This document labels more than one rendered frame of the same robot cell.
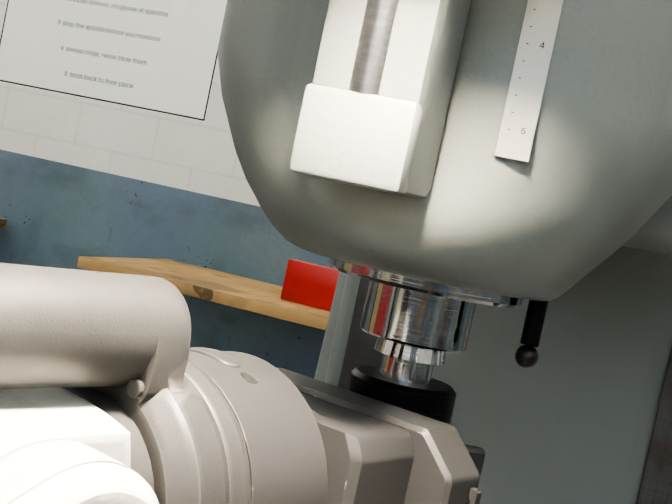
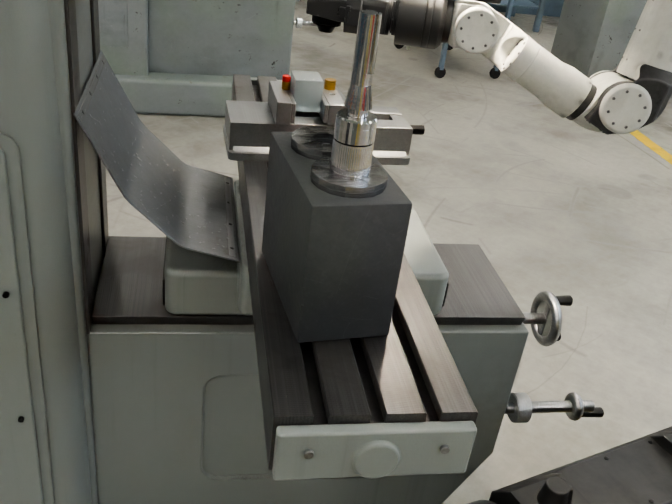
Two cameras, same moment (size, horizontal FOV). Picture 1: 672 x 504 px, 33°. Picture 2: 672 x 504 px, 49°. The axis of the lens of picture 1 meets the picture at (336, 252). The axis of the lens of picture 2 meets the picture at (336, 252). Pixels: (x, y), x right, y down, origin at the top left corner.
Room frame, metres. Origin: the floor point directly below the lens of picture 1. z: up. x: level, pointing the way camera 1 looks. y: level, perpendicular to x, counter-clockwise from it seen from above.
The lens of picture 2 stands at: (1.08, 1.00, 1.47)
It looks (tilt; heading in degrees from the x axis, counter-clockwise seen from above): 30 degrees down; 238
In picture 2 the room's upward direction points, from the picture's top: 8 degrees clockwise
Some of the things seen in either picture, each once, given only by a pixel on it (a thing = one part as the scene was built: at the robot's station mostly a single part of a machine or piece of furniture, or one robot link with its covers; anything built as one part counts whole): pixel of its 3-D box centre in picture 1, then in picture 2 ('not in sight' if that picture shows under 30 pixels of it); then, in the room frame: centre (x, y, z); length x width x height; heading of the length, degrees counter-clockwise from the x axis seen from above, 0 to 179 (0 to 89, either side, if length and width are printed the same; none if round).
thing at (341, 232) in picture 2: not in sight; (328, 226); (0.64, 0.29, 1.03); 0.22 x 0.12 x 0.20; 78
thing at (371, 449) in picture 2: not in sight; (308, 200); (0.49, -0.04, 0.89); 1.24 x 0.23 x 0.08; 70
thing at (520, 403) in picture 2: not in sight; (555, 406); (0.04, 0.27, 0.51); 0.22 x 0.06 x 0.06; 160
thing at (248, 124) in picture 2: not in sight; (318, 121); (0.41, -0.17, 0.98); 0.35 x 0.15 x 0.11; 163
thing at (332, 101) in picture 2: not in sight; (333, 104); (0.39, -0.17, 1.02); 0.12 x 0.06 x 0.04; 73
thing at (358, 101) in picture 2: not in sight; (363, 65); (0.65, 0.33, 1.25); 0.03 x 0.03 x 0.11
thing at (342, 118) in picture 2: not in sight; (356, 118); (0.65, 0.33, 1.19); 0.05 x 0.05 x 0.01
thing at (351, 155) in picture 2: not in sight; (352, 147); (0.65, 0.33, 1.16); 0.05 x 0.05 x 0.06
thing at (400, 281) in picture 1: (426, 277); not in sight; (0.49, -0.04, 1.31); 0.09 x 0.09 x 0.01
